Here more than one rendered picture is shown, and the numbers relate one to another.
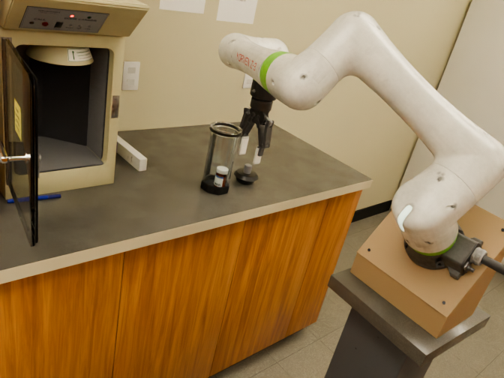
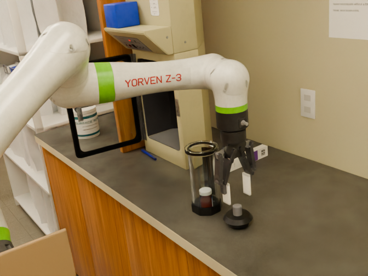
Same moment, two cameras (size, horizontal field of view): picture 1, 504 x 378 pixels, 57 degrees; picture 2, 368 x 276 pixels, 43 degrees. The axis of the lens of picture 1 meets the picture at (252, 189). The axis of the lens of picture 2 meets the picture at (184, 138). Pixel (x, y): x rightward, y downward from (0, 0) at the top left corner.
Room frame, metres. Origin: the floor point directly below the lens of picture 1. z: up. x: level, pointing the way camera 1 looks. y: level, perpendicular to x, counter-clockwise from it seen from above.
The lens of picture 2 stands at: (1.69, -1.22, 1.70)
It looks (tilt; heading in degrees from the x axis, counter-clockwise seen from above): 20 degrees down; 103
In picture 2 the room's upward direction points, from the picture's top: 6 degrees counter-clockwise
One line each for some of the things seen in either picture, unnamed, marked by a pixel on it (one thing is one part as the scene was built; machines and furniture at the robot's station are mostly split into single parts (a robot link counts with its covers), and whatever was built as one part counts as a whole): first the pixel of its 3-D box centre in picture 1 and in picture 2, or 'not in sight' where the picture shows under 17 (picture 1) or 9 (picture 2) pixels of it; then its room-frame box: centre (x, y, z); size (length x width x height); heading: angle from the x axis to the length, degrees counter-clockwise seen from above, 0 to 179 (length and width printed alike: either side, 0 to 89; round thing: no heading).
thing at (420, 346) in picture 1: (407, 300); not in sight; (1.07, -0.49, 0.92); 0.32 x 0.32 x 0.04; 42
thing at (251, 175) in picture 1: (247, 172); (237, 214); (1.55, 0.03, 0.97); 0.09 x 0.09 x 0.07
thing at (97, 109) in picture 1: (49, 96); (182, 96); (1.28, 0.64, 1.19); 0.26 x 0.24 x 0.35; 136
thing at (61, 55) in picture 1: (61, 46); not in sight; (1.28, 0.61, 1.34); 0.18 x 0.18 x 0.05
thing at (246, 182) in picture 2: (243, 145); (246, 183); (1.58, 0.07, 1.06); 0.03 x 0.01 x 0.07; 136
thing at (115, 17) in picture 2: not in sight; (121, 14); (1.08, 0.58, 1.56); 0.10 x 0.10 x 0.09; 46
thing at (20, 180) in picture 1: (19, 141); (103, 106); (0.95, 0.55, 1.19); 0.30 x 0.01 x 0.40; 39
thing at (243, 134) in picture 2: (259, 110); (233, 142); (1.55, 0.03, 1.21); 0.08 x 0.07 x 0.09; 46
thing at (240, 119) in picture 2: (265, 89); (233, 119); (1.55, 0.03, 1.29); 0.12 x 0.09 x 0.06; 136
